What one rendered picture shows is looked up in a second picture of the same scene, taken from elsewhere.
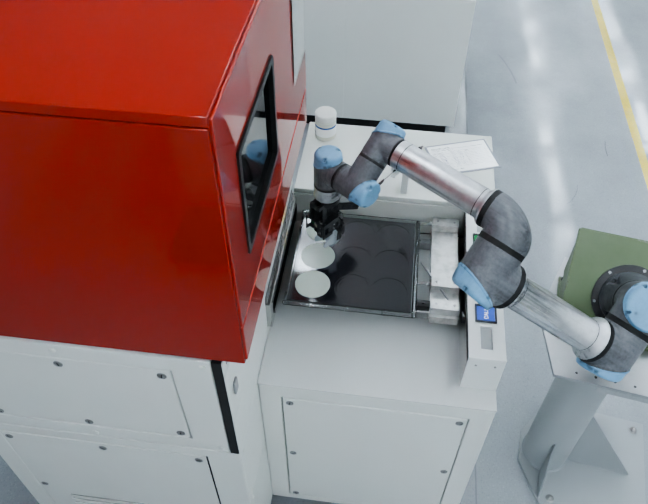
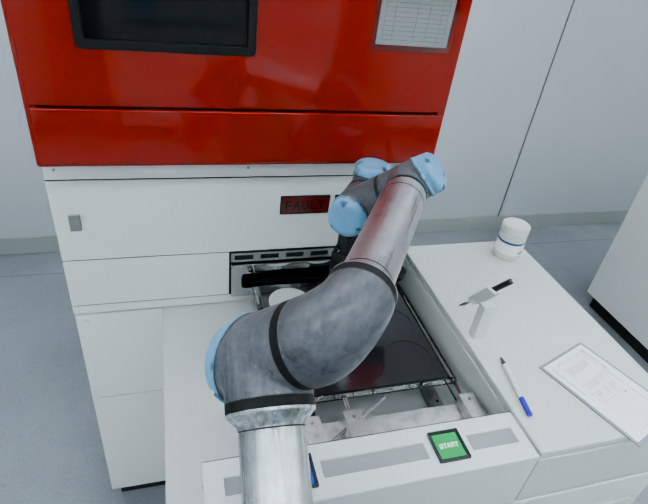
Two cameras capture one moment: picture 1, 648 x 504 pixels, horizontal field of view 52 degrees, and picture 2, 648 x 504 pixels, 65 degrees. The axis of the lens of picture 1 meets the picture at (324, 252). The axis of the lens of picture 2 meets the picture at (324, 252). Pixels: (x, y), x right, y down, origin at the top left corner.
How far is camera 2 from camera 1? 1.34 m
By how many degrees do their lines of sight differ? 48
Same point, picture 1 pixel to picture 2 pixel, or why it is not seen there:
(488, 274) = (235, 335)
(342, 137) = (516, 267)
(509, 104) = not seen: outside the picture
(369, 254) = not seen: hidden behind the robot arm
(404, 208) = (459, 353)
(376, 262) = not seen: hidden behind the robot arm
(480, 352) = (215, 477)
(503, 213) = (329, 285)
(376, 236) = (396, 341)
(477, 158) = (623, 409)
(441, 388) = (194, 486)
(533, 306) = (245, 464)
